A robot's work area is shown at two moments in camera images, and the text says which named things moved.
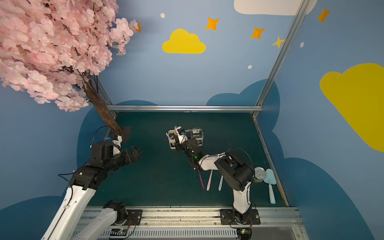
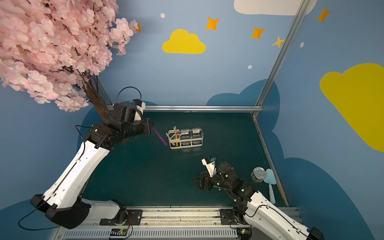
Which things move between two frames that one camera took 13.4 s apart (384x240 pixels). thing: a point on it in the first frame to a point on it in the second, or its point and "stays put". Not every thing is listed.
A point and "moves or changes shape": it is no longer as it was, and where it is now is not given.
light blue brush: [270, 178] stays put
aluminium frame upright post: [280, 57] stays put
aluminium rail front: [204, 224] stays put
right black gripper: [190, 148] to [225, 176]
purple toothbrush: [201, 180] moves or changes shape
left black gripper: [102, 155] to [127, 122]
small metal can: [260, 174] stays put
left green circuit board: [119, 232] stays put
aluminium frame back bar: [182, 107] stays put
